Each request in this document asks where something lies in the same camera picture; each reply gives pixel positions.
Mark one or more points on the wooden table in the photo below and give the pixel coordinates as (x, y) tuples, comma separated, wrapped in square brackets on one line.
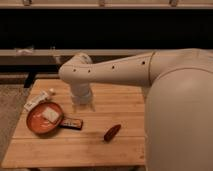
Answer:
[(114, 105)]

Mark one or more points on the dark chocolate bar wrapper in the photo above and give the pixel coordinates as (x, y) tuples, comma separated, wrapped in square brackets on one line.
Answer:
[(71, 123)]

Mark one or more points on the clear plastic cup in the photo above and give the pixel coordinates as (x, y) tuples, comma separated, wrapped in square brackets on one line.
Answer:
[(88, 106)]

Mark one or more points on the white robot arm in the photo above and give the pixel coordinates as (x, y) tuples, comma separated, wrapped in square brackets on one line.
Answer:
[(178, 119)]

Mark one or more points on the white sponge in bowl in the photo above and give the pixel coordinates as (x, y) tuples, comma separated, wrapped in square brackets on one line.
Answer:
[(50, 114)]

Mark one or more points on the grey wall rail shelf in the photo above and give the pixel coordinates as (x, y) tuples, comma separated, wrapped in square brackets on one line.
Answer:
[(56, 56)]

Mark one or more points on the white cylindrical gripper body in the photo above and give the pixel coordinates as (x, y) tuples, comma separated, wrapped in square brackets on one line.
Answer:
[(81, 93)]

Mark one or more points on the white tube package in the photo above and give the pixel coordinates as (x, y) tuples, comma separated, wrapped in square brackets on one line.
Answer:
[(43, 96)]

